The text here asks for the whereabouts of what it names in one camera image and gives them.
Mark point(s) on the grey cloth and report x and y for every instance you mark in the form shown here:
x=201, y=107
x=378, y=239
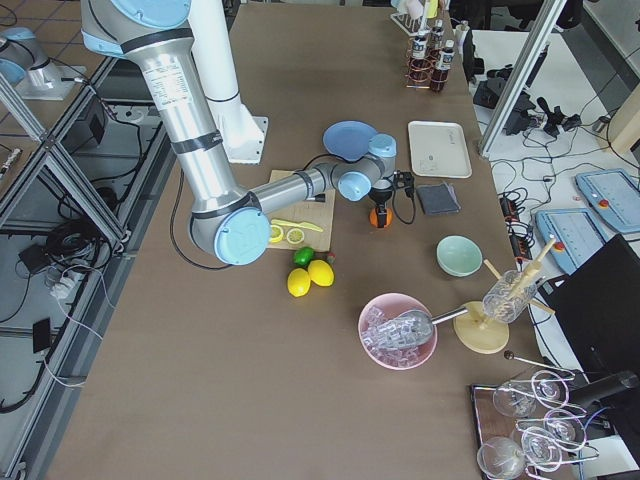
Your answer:
x=438, y=199

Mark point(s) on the tea bottle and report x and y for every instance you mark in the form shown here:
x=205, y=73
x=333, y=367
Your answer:
x=437, y=34
x=417, y=71
x=442, y=67

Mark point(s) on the thick lemon half slice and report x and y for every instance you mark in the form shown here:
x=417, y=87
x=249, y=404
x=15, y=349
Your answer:
x=277, y=234

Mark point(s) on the top tea bottle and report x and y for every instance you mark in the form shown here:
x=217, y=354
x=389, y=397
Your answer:
x=417, y=71

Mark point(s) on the green lime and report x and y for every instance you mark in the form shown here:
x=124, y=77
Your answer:
x=303, y=256

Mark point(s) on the teach pendant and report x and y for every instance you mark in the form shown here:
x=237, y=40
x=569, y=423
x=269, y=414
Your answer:
x=614, y=196
x=578, y=236

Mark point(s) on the wooden cutting board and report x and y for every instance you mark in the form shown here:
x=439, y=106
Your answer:
x=315, y=212

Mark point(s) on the wooden cup stand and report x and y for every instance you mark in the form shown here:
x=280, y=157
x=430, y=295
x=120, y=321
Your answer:
x=480, y=333

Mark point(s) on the green bowl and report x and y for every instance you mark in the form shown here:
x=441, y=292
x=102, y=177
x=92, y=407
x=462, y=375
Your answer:
x=458, y=256

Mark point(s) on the lower right tea bottle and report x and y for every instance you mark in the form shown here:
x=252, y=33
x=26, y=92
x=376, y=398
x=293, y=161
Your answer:
x=437, y=34

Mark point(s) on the pink bowl with ice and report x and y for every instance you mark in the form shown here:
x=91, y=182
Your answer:
x=373, y=330

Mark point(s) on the yellow plastic knife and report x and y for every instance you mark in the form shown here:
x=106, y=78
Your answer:
x=302, y=225

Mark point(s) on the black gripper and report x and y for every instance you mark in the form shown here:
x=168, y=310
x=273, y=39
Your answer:
x=380, y=196

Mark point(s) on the lower left tea bottle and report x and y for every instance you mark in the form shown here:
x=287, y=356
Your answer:
x=442, y=67

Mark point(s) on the lower yellow lemon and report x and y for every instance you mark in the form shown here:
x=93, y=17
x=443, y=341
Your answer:
x=298, y=282

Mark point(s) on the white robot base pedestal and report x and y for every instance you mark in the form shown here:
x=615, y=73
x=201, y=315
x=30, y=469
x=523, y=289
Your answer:
x=243, y=133

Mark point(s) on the thin lemon slice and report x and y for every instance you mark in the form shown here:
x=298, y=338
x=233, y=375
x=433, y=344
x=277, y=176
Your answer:
x=295, y=236

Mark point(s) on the near teach pendant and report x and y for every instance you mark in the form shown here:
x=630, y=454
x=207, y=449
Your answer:
x=578, y=236

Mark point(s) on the copper wire bottle rack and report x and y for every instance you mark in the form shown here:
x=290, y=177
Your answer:
x=430, y=63

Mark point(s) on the yellow lemon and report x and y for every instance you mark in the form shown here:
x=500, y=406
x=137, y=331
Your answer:
x=321, y=273
x=298, y=282

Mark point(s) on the wine glass rack tray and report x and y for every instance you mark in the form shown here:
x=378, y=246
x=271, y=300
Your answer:
x=528, y=427

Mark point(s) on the upper yellow lemon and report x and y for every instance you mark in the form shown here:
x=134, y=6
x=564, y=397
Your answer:
x=321, y=273

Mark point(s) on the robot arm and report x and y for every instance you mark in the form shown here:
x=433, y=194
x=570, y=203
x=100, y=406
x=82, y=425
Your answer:
x=26, y=66
x=178, y=46

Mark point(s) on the orange fruit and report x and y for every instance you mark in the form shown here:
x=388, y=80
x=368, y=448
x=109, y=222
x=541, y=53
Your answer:
x=380, y=217

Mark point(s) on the blue plate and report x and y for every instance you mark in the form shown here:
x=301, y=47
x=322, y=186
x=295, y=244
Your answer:
x=348, y=139

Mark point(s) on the cream rabbit tray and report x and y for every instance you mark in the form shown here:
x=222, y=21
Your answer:
x=438, y=149

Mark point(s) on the clear glass cup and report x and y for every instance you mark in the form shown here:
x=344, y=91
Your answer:
x=505, y=301

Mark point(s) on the far teach pendant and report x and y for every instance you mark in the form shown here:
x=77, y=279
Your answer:
x=614, y=196

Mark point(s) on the metal scoop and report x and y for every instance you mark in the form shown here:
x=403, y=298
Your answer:
x=416, y=327

